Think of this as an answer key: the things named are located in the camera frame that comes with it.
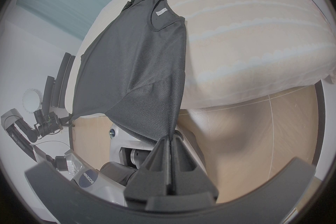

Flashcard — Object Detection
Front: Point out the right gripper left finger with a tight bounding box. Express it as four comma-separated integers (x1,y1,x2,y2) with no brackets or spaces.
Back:
124,136,171,201

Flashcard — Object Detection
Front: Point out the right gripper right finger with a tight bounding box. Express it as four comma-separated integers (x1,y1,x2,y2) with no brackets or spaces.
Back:
172,137,219,199

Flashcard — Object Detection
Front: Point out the black T-shirt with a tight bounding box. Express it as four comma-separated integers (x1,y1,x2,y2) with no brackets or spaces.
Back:
71,0,187,148

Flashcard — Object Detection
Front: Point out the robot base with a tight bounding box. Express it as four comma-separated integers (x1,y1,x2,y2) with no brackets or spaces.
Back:
33,123,204,206

